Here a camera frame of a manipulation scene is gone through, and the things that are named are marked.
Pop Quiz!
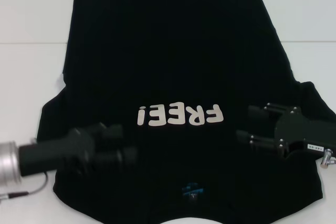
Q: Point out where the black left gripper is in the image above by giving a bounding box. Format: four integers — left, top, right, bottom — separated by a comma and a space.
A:
19, 123, 139, 179

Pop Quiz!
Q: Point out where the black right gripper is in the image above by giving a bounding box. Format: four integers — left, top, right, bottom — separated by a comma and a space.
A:
236, 102, 333, 159

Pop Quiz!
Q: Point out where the black shirt with FREE print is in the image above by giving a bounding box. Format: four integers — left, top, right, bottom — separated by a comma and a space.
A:
36, 0, 336, 224

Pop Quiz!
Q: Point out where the right arm plug with cable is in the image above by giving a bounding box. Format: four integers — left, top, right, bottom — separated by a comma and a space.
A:
320, 149, 336, 168

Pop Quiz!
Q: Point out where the arm plug with cable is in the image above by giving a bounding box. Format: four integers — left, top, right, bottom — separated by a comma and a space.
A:
0, 170, 50, 204
320, 149, 336, 168

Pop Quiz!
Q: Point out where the left arm plug with cable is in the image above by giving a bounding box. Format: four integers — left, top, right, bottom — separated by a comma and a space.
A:
0, 170, 50, 204

